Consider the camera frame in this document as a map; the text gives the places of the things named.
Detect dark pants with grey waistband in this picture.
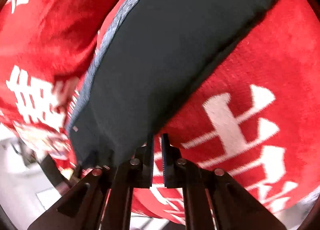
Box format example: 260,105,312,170
67,0,276,168

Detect red blanket with white characters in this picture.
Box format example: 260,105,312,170
1,0,319,225

